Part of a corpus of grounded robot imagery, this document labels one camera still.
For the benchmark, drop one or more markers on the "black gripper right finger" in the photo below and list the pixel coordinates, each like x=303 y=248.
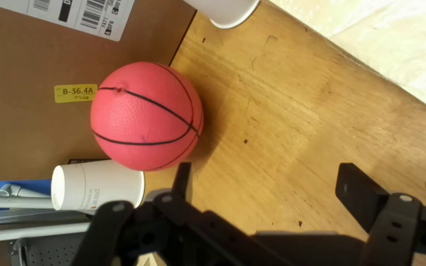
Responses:
x=394 y=226

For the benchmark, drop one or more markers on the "large cardboard shipping box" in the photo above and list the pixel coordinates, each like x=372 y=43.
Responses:
x=25 y=59

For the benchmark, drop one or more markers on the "white shipping label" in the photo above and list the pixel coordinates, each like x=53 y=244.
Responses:
x=73 y=12

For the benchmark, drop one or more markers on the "white foam board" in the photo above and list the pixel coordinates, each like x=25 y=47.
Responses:
x=394 y=38

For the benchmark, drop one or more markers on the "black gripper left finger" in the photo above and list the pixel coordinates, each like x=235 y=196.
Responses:
x=139 y=236

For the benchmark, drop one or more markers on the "white paper cup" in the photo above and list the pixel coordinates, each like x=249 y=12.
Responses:
x=99 y=184
x=224 y=12

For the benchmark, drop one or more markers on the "yellow box sticker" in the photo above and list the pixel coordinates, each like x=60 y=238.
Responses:
x=73 y=93

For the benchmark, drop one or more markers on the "pink mini basketball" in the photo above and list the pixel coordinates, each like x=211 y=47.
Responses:
x=146 y=115

